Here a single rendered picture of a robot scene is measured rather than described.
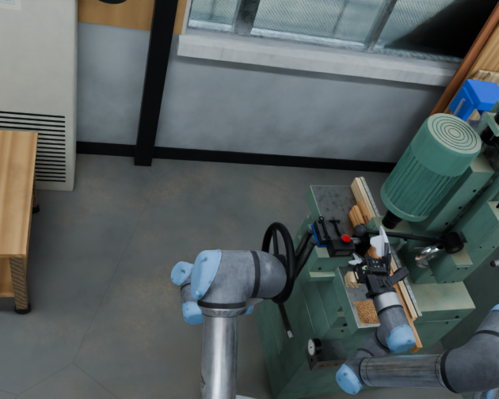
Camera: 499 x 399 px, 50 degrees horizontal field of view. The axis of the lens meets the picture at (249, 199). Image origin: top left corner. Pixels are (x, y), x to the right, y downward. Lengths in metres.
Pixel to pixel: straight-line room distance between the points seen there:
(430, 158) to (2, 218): 1.58
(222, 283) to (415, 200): 0.71
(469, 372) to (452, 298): 0.92
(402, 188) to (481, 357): 0.62
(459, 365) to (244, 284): 0.50
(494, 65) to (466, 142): 1.55
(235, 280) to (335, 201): 0.90
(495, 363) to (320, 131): 2.25
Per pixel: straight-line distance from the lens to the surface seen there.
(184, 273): 1.69
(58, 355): 2.56
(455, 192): 1.77
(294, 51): 2.86
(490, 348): 1.30
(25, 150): 2.52
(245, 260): 1.28
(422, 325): 2.21
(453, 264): 1.89
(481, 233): 1.82
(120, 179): 3.12
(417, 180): 1.67
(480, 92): 2.58
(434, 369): 1.35
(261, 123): 3.16
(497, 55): 3.14
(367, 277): 1.59
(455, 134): 1.65
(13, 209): 2.31
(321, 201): 2.05
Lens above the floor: 2.34
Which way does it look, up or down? 47 degrees down
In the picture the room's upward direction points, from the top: 21 degrees clockwise
